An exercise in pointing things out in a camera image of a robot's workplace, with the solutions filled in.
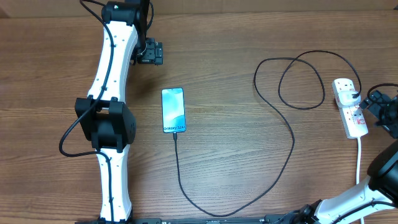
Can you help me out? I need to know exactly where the white power strip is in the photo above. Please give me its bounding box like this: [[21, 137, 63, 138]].
[[332, 78, 368, 139]]

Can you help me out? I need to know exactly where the blue Galaxy smartphone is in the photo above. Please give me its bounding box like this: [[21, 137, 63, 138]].
[[161, 88, 187, 133]]

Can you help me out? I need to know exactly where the black charger cable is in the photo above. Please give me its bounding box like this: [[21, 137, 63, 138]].
[[172, 50, 363, 218]]

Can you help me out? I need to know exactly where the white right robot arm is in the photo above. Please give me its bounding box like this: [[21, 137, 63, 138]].
[[290, 141, 397, 224]]

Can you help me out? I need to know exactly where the white charger plug adapter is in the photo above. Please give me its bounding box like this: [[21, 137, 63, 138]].
[[336, 90, 361, 108]]

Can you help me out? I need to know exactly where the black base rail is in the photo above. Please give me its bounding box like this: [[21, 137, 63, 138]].
[[74, 213, 301, 224]]

